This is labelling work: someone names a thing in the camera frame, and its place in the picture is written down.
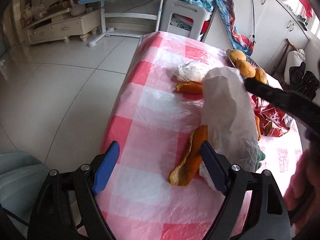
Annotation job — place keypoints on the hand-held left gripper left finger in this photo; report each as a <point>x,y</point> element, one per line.
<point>106,170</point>

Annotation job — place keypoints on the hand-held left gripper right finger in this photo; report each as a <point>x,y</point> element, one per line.
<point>215,170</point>

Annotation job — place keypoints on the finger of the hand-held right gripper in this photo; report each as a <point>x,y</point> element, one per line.
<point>270,93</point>

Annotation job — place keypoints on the long orange peel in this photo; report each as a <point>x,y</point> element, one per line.
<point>192,155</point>

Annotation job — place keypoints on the red snack bag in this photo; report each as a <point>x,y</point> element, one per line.
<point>275,122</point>

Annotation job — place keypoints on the white plastic bag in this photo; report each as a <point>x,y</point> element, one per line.
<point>225,105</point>

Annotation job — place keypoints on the person's right hand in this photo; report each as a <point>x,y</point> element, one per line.
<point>300,180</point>

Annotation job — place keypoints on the yellow fruit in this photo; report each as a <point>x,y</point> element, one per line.
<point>237,55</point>
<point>246,68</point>
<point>261,75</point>

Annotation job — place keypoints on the fruit plate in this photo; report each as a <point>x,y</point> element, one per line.
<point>251,60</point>

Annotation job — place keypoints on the white sack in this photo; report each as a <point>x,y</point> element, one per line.
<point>293,60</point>

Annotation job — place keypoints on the wooden chair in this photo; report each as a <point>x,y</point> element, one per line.
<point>290,45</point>

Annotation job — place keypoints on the red white checkered tablecloth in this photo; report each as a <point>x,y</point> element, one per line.
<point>155,197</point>

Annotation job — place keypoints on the white cabinet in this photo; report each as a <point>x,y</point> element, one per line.
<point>272,17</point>

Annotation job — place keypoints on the wrapped tissue ball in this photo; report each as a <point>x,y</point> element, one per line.
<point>191,71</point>

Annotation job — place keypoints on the colourful printed bag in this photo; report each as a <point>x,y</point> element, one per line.
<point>230,17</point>

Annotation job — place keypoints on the light green chair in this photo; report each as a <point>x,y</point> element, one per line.
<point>20,180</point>

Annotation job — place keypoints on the red hanging garment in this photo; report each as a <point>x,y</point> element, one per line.
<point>309,11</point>

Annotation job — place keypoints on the white plastic stool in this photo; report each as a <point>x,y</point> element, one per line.
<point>180,7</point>

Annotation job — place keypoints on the cream television cabinet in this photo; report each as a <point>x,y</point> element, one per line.
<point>62,27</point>

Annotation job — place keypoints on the pink kettlebell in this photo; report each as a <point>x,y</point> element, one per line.
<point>77,8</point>

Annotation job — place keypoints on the pile of plastic bags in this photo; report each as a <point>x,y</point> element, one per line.
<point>32,11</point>

